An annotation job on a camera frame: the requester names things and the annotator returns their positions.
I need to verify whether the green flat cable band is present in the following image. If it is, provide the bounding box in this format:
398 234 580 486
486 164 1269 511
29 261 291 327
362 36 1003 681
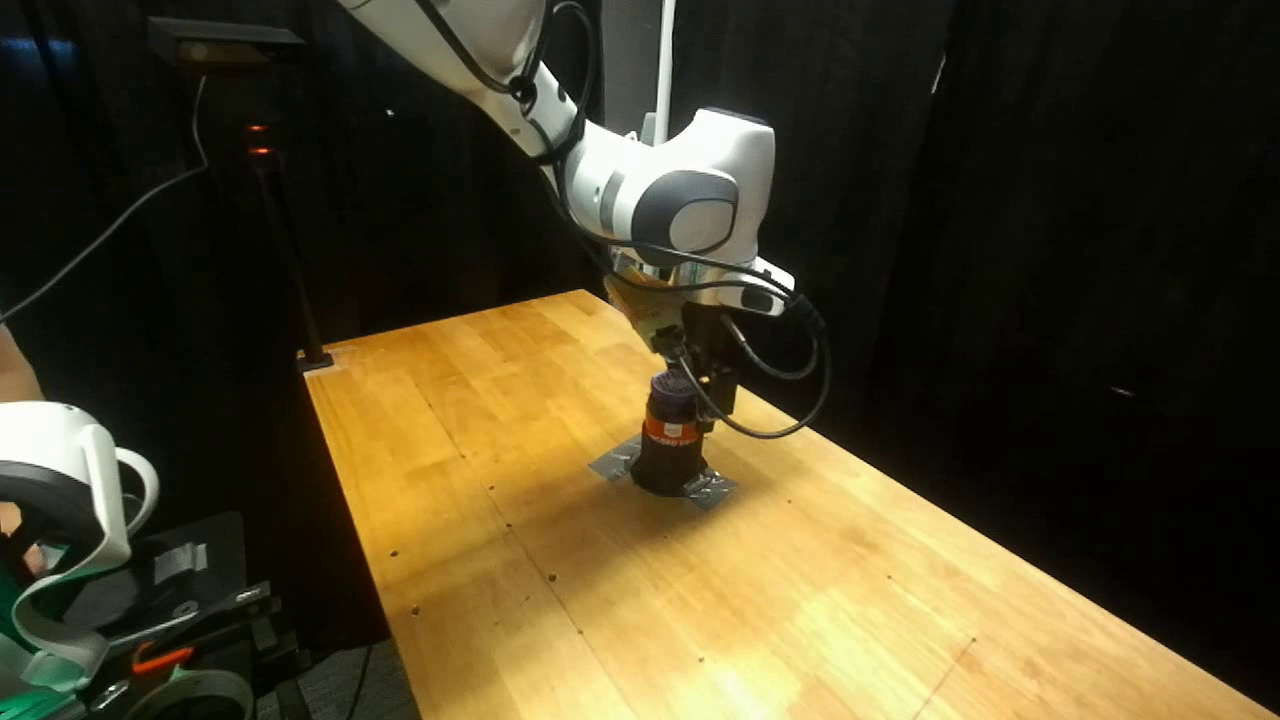
0 533 138 673

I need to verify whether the black curtain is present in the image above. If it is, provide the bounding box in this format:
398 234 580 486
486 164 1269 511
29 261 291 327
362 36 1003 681
660 0 1280 711

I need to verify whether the orange handled tool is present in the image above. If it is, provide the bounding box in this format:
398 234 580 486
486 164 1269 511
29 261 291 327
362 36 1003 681
123 643 202 681

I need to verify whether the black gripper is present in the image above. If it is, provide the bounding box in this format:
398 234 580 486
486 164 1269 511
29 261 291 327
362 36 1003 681
645 301 746 423

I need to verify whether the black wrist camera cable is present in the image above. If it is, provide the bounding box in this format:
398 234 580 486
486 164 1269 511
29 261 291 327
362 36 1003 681
636 237 838 449

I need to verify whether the black equipment case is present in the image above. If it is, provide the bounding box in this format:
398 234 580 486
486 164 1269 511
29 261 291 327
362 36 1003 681
78 507 313 718

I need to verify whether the black camera tripod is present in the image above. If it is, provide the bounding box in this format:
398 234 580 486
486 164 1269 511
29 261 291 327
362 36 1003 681
143 16 338 377

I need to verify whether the thin grey cable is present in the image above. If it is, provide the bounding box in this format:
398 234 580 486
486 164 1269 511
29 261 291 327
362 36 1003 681
0 72 217 327

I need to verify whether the dark red-banded can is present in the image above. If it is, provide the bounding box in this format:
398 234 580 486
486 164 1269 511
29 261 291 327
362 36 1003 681
627 371 714 500

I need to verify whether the white vertical pole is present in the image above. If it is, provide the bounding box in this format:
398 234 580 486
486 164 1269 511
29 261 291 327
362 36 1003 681
645 0 681 148

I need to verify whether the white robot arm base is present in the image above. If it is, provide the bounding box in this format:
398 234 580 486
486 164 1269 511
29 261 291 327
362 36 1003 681
0 397 163 581

